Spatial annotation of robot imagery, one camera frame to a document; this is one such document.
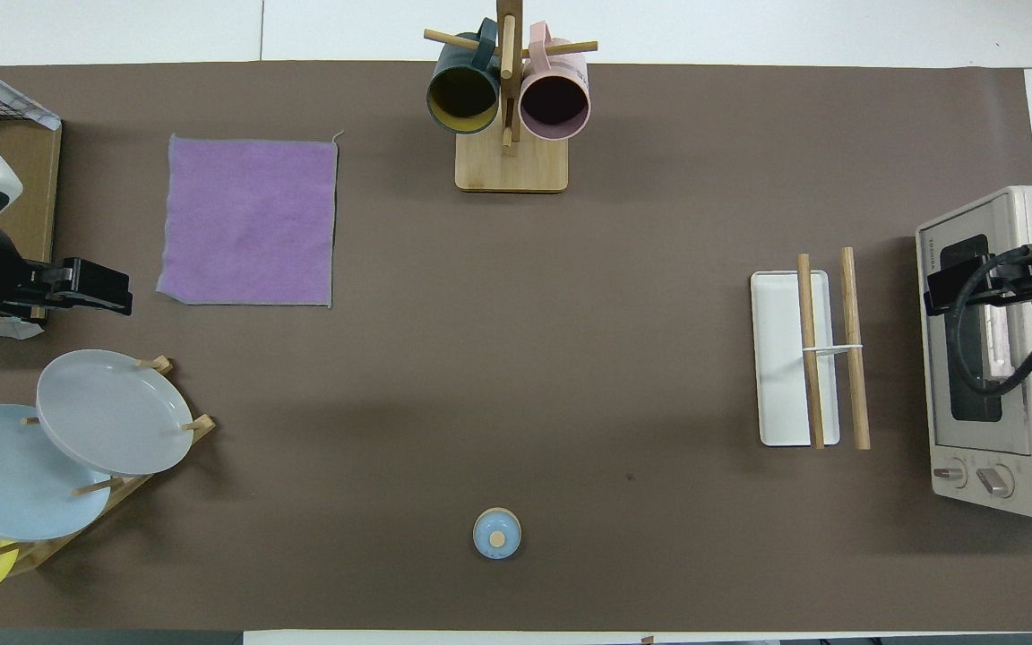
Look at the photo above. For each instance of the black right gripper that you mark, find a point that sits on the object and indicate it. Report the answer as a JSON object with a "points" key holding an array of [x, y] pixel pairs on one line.
{"points": [[973, 282]]}

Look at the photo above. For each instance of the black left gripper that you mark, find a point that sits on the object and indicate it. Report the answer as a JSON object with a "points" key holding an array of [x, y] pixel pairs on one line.
{"points": [[77, 276]]}

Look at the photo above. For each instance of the purple grey-backed towel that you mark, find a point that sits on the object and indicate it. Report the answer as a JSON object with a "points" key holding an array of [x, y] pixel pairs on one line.
{"points": [[247, 224]]}

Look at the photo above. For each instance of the white towel rack wooden bars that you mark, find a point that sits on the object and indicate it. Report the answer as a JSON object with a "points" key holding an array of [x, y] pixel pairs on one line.
{"points": [[780, 358]]}

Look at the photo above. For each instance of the wooden plate rack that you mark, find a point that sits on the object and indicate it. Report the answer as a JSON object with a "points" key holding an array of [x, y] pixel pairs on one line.
{"points": [[135, 484]]}

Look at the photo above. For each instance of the grey plate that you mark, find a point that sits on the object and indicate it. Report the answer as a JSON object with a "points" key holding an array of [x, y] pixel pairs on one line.
{"points": [[113, 412]]}

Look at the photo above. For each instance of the wooden shelf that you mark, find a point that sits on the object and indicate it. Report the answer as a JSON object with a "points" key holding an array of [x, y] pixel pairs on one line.
{"points": [[23, 179]]}

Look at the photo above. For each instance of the light blue plate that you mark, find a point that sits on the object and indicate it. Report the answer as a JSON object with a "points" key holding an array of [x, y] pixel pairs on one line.
{"points": [[5, 475]]}

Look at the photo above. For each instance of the brown table mat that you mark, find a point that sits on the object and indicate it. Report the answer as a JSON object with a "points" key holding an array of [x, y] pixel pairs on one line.
{"points": [[516, 358]]}

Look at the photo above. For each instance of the dark green mug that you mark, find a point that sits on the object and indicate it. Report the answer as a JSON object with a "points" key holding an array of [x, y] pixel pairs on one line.
{"points": [[462, 94]]}

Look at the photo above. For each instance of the wooden mug tree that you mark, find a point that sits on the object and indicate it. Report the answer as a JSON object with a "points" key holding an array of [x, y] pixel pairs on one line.
{"points": [[511, 170]]}

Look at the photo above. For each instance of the pink mug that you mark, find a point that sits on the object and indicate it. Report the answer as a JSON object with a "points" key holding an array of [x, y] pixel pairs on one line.
{"points": [[554, 100]]}

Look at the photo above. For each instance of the blue call bell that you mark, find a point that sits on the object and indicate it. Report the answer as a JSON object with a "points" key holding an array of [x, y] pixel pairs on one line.
{"points": [[496, 533]]}

